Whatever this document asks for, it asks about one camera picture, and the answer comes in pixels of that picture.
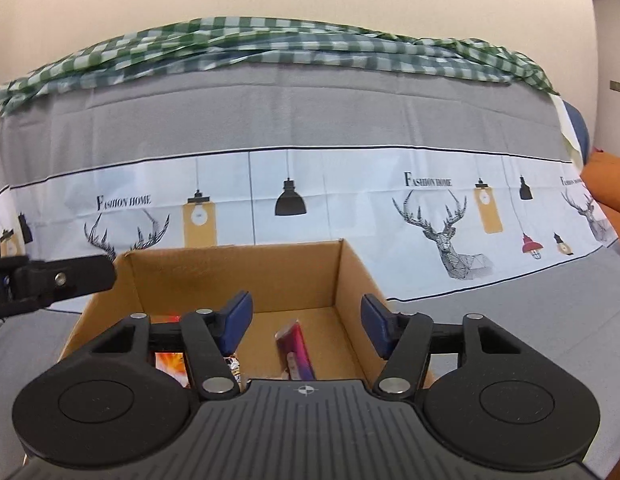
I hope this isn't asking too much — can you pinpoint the orange cushion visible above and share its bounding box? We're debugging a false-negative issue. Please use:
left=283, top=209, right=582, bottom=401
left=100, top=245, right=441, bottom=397
left=580, top=150, right=620, bottom=262

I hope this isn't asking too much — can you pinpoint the brown cardboard box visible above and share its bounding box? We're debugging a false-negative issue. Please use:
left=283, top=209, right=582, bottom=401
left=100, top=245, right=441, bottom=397
left=60, top=239, right=435, bottom=391

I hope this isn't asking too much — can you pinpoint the green checked cloth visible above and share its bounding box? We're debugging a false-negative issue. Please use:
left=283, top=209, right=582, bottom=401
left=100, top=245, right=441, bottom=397
left=0, top=16, right=561, bottom=119

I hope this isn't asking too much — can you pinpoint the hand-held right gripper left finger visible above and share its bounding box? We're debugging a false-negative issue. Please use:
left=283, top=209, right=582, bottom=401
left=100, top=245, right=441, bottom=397
left=84, top=290, right=254, bottom=401

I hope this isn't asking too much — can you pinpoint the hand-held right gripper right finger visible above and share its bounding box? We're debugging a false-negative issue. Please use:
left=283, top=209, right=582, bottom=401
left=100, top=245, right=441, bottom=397
left=361, top=294, right=532, bottom=400

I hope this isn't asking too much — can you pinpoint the red snack packet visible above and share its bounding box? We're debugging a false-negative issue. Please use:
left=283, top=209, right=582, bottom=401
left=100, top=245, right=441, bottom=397
left=152, top=314, right=191, bottom=389

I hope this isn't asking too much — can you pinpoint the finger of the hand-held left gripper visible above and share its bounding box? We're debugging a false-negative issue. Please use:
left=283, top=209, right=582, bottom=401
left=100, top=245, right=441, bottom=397
left=10, top=254, right=118, bottom=312

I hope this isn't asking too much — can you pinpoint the purple white long packet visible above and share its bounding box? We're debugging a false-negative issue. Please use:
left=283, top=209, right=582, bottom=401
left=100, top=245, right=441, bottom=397
left=274, top=321, right=319, bottom=381

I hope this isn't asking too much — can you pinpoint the small peanut packet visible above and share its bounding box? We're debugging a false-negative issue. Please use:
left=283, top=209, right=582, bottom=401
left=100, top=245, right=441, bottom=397
left=224, top=354, right=247, bottom=387

